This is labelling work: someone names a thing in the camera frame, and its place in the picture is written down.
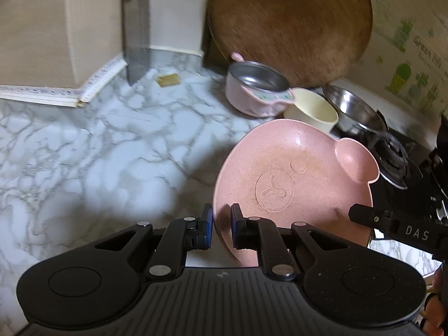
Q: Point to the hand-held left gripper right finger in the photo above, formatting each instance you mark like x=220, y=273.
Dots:
x=236, y=227

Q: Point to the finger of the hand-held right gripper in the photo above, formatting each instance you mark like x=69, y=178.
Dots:
x=371, y=218

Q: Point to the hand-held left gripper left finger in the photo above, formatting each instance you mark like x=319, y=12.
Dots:
x=208, y=225

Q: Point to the pink bear-shaped plate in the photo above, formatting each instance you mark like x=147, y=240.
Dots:
x=280, y=154

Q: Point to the stainless steel bowl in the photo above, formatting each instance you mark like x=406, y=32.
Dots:
x=350, y=108

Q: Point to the cream bowl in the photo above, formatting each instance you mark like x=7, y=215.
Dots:
x=315, y=112

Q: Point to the pink pot with steel interior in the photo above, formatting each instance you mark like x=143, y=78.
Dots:
x=245, y=98

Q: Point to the person's right hand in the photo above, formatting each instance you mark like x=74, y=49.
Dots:
x=438, y=304

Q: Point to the small beige block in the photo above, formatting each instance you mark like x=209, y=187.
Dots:
x=168, y=79

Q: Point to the music-note trim strip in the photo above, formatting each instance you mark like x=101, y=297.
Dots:
x=52, y=94

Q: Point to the round wooden cutting board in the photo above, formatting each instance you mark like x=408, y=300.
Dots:
x=287, y=24

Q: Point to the cactus wall sticker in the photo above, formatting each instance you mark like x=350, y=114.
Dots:
x=402, y=73

